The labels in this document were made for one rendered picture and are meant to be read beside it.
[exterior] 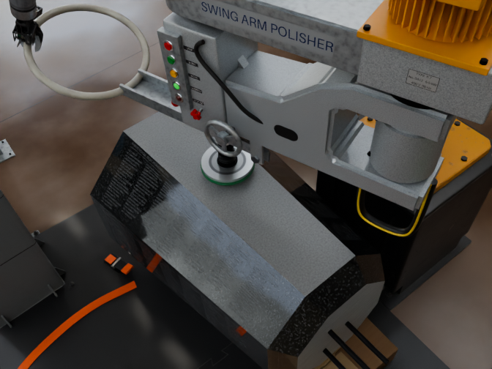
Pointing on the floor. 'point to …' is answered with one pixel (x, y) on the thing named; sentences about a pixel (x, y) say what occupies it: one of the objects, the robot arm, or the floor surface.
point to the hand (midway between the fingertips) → (31, 45)
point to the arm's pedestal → (22, 266)
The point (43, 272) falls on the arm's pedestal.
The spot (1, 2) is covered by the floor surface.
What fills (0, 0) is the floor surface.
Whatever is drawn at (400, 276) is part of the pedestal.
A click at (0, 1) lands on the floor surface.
